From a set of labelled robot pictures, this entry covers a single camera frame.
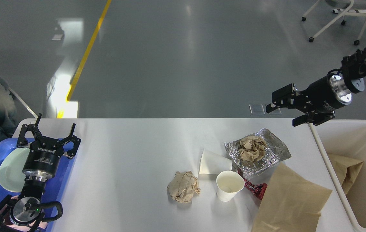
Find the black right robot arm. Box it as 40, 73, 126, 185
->
265, 48, 366, 127

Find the floor socket cover left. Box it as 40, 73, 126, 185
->
249, 104, 265, 115

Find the floor socket cover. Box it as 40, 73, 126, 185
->
249, 104, 265, 115
267, 108, 282, 115

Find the crumpled brown paper ball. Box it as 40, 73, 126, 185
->
167, 171, 201, 203

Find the red snack wrapper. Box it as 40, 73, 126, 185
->
236, 169, 267, 200

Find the white paper cup upright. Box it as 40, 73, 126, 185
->
216, 170, 245, 202

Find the light green plate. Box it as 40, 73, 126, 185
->
0, 147, 30, 193

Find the brown paper in bin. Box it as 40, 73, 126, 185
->
328, 154, 364, 195

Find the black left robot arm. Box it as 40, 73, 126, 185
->
0, 115, 81, 232

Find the aluminium foil sheet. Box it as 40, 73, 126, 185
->
224, 128, 292, 180

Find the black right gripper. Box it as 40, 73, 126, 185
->
266, 74, 352, 127

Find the brown paper bag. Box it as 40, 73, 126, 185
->
251, 163, 332, 232

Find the white office chair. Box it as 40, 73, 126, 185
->
308, 0, 366, 46

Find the beige plastic bin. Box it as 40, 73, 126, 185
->
309, 120, 366, 232

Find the pink mug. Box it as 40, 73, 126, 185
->
2, 212, 48, 232

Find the white chair base left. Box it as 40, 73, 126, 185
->
0, 77, 38, 118

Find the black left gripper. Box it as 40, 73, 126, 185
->
16, 113, 81, 179

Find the floor socket cover right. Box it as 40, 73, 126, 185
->
267, 108, 282, 115

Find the flattened white paper cup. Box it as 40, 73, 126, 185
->
198, 150, 233, 175

